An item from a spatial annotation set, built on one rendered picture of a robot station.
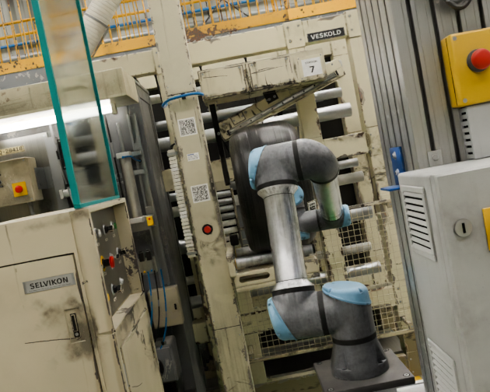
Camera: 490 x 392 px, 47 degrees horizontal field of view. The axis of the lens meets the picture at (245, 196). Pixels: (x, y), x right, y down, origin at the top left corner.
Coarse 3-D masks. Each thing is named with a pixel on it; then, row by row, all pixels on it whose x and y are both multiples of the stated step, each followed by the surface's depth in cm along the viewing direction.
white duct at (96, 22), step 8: (96, 0) 268; (104, 0) 268; (112, 0) 269; (120, 0) 272; (88, 8) 270; (96, 8) 268; (104, 8) 268; (112, 8) 270; (88, 16) 268; (96, 16) 268; (104, 16) 269; (112, 16) 274; (88, 24) 268; (96, 24) 269; (104, 24) 271; (88, 32) 268; (96, 32) 270; (88, 40) 269; (96, 40) 272
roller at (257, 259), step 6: (306, 246) 240; (312, 246) 240; (270, 252) 240; (306, 252) 240; (312, 252) 240; (240, 258) 240; (246, 258) 240; (252, 258) 239; (258, 258) 239; (264, 258) 239; (270, 258) 239; (240, 264) 239; (246, 264) 240; (252, 264) 240
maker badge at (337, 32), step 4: (336, 28) 299; (340, 28) 299; (316, 32) 299; (320, 32) 299; (324, 32) 299; (328, 32) 299; (332, 32) 299; (336, 32) 299; (340, 32) 299; (344, 32) 299; (308, 36) 299; (312, 36) 299; (316, 36) 299; (320, 36) 299; (324, 36) 299; (328, 36) 299; (332, 36) 299; (336, 36) 299; (340, 36) 299; (308, 40) 299; (312, 40) 299; (316, 40) 299
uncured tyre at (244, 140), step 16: (240, 128) 247; (256, 128) 241; (272, 128) 238; (288, 128) 238; (240, 144) 234; (256, 144) 232; (272, 144) 231; (240, 160) 230; (240, 176) 228; (240, 192) 229; (256, 192) 225; (304, 192) 226; (240, 208) 234; (256, 208) 226; (256, 224) 229; (256, 240) 235; (304, 240) 239
